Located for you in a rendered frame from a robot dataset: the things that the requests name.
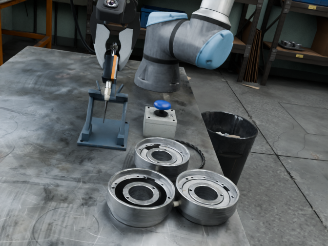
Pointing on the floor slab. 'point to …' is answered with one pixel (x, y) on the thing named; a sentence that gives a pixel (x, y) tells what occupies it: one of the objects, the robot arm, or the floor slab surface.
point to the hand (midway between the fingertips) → (111, 64)
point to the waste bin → (231, 146)
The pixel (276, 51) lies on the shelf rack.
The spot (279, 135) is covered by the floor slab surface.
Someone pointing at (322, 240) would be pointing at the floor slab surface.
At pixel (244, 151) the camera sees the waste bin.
